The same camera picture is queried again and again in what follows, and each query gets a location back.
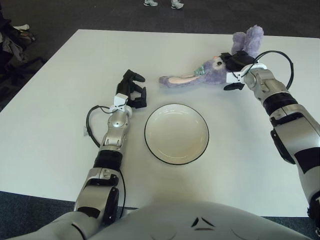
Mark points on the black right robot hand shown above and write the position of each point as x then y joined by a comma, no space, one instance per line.
238,61

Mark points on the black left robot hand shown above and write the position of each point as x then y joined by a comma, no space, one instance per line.
123,86

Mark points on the purple plush bunny doll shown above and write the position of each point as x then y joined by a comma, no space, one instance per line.
212,75

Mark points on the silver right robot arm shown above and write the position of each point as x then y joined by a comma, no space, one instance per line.
292,120

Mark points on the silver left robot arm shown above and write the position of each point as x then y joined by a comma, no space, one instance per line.
116,125

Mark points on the white plate with black rim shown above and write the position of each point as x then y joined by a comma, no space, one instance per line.
176,135

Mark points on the white sneaker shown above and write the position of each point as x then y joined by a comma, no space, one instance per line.
177,3
151,2

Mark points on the black office chair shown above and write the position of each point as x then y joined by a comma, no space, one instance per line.
20,67

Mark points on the white crumpled paper item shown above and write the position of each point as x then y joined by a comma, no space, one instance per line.
23,27

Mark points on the dark heap of clothes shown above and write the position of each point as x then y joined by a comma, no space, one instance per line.
10,45

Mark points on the grey robot torso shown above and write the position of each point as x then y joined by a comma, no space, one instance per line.
162,222

